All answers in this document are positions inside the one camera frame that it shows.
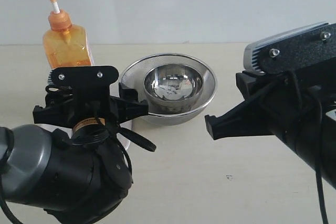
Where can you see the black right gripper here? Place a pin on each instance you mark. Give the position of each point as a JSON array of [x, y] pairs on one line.
[[285, 104]]

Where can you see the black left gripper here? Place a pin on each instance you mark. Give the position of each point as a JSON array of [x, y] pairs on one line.
[[66, 106]]

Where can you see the orange pump soap bottle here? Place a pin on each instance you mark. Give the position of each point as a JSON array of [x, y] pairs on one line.
[[65, 43]]

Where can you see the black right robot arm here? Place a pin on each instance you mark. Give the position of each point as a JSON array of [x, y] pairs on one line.
[[317, 147]]

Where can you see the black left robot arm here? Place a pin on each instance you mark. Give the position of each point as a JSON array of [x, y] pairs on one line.
[[70, 162]]

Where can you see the steel mesh colander bowl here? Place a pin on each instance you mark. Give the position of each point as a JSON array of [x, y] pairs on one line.
[[134, 74]]

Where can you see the small stainless steel bowl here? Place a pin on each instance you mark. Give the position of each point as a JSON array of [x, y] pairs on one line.
[[173, 85]]

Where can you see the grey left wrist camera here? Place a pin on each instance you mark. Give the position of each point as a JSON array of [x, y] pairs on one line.
[[83, 76]]

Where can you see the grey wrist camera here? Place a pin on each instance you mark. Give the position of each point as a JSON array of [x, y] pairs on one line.
[[83, 76], [291, 50]]

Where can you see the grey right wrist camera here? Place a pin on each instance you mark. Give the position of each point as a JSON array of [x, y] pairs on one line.
[[291, 50]]

